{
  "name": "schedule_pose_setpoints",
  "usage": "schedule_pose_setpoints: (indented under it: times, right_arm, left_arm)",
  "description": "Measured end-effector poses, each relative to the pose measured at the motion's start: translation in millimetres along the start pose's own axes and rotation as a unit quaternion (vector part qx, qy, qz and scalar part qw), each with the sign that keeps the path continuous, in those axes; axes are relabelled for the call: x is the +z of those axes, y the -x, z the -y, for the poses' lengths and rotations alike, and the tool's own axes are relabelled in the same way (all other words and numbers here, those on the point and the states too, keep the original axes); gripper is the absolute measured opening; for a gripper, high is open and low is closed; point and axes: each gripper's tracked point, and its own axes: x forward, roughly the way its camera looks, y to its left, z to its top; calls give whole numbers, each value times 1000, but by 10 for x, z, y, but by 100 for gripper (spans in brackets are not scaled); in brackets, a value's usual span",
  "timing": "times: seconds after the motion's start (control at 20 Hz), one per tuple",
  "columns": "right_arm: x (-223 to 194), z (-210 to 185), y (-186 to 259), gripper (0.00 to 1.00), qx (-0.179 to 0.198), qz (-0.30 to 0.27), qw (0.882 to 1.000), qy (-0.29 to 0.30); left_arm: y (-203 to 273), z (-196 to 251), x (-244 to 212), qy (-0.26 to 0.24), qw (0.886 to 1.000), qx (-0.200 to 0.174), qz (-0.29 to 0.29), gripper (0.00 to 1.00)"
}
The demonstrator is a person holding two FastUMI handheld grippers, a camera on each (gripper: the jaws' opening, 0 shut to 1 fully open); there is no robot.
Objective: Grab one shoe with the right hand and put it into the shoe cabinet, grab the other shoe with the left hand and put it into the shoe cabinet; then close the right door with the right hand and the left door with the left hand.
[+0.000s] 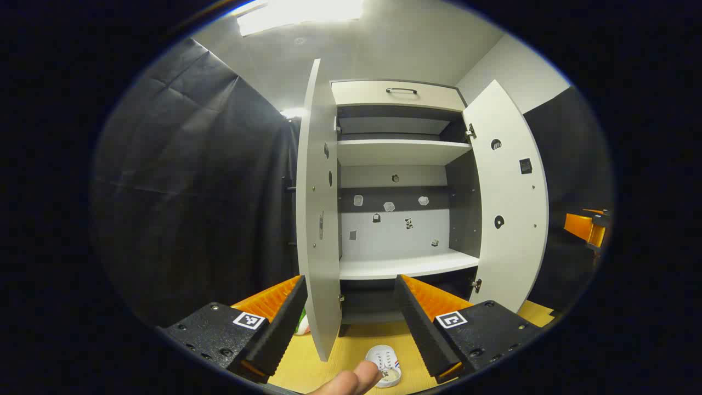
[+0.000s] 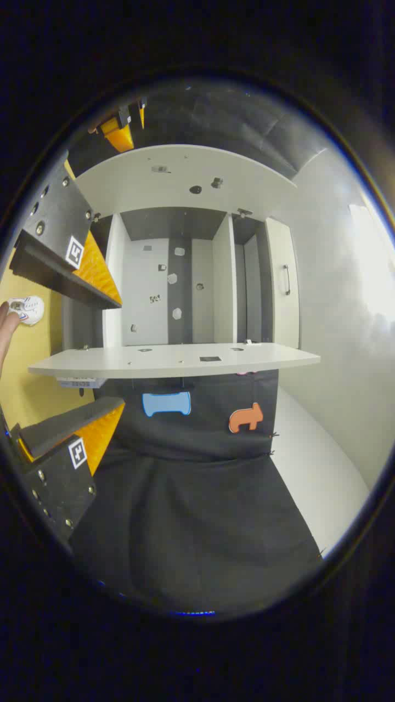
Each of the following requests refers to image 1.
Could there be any white cabinet drawer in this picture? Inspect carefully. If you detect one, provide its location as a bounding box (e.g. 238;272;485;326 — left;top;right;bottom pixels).
331;81;467;113

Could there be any white shoe cabinet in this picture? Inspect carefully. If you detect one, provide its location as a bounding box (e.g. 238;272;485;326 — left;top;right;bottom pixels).
329;78;484;338

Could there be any white striped canvas shoe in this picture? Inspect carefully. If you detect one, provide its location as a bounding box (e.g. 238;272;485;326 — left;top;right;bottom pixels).
365;345;402;389

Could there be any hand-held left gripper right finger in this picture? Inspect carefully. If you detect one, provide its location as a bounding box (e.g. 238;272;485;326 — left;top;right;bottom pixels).
394;274;549;385

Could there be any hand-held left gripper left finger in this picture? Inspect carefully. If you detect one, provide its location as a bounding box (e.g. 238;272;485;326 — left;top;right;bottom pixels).
155;274;309;385

